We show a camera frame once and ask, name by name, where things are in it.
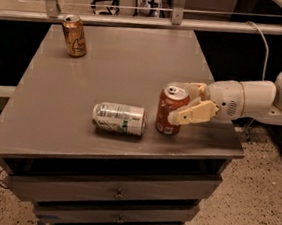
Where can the gold soda can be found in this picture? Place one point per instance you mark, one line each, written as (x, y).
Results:
(74, 35)

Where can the red coke can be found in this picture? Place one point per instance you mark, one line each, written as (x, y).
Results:
(173, 96)

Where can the silver green 7up can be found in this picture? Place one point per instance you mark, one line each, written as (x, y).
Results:
(119, 118)

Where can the top grey drawer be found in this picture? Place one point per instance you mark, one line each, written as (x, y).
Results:
(133, 187)

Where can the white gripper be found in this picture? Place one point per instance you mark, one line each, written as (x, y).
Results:
(225, 99)

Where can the metal railing frame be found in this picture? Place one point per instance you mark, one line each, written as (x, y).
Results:
(208, 15)

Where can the grey drawer cabinet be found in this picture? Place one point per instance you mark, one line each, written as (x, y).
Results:
(79, 140)

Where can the middle grey drawer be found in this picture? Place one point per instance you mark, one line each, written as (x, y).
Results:
(119, 213)

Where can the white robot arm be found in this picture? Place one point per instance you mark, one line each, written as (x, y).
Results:
(262, 100)

